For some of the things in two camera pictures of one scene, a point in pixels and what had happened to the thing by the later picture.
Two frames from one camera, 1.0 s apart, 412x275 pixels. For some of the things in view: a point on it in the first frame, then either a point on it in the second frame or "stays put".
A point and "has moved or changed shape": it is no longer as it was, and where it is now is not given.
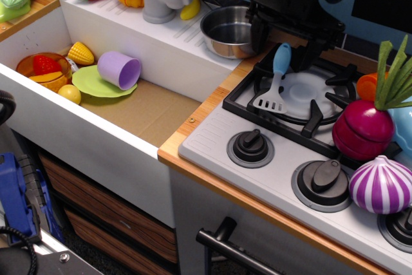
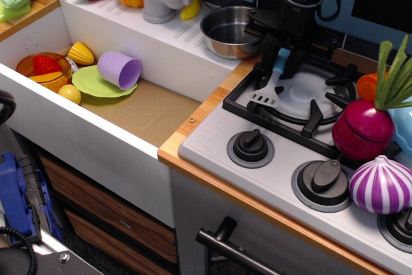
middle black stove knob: x=322 y=185 stays put
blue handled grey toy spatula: x=273 y=102 has moved or changed shape
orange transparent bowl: x=52 y=71 stays put
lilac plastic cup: x=119 y=70 stays put
